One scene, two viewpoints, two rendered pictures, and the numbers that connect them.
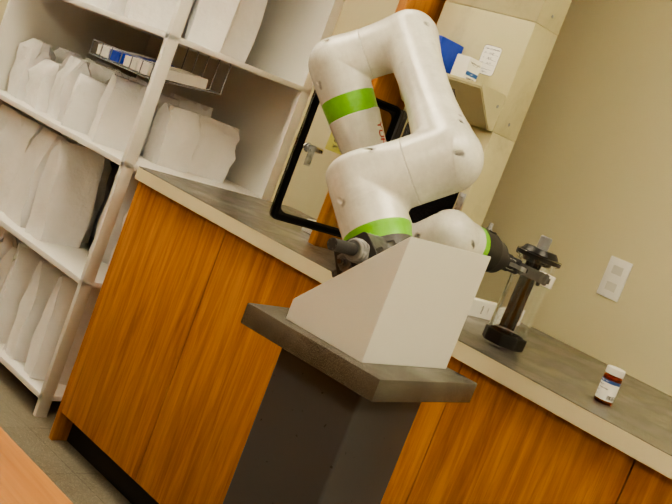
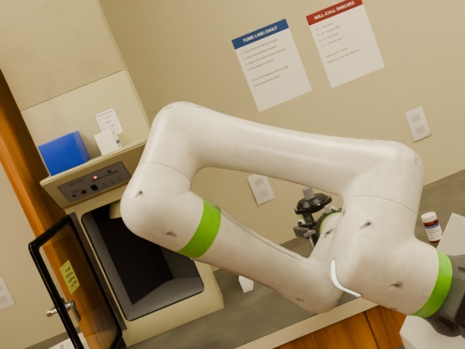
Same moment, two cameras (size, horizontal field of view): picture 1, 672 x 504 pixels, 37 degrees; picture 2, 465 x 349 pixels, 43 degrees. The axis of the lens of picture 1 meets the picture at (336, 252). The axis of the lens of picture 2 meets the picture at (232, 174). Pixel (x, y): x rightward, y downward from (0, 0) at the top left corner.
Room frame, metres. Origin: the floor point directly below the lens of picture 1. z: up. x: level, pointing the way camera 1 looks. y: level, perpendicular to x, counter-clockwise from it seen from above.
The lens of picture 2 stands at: (1.27, 0.79, 1.58)
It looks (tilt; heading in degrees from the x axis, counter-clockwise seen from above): 9 degrees down; 317
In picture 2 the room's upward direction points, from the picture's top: 22 degrees counter-clockwise
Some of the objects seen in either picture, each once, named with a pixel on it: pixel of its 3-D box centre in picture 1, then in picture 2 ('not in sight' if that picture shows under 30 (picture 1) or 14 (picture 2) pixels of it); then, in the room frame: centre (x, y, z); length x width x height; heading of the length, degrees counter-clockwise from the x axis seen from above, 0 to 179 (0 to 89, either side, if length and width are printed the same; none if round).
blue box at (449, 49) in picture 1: (434, 53); (64, 152); (2.78, -0.06, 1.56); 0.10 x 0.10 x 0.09; 48
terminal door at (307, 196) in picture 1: (336, 161); (79, 294); (2.76, 0.09, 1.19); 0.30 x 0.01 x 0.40; 131
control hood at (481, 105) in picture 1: (442, 93); (104, 173); (2.73, -0.11, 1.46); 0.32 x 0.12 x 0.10; 48
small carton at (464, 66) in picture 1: (466, 69); (108, 141); (2.70, -0.15, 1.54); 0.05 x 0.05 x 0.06; 44
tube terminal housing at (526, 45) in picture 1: (462, 156); (129, 205); (2.87, -0.24, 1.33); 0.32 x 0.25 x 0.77; 48
